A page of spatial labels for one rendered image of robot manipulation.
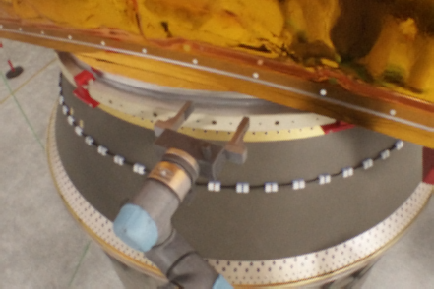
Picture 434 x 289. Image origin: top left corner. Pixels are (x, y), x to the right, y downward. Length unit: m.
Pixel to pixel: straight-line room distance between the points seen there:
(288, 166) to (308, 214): 0.18
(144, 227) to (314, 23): 0.44
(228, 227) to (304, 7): 0.68
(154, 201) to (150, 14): 0.40
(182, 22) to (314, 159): 0.52
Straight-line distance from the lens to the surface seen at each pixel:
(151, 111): 0.83
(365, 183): 1.07
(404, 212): 1.33
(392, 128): 0.72
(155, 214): 0.51
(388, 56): 0.57
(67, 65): 1.14
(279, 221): 0.98
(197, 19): 0.67
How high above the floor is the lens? 2.23
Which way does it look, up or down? 44 degrees down
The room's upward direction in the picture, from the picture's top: 4 degrees counter-clockwise
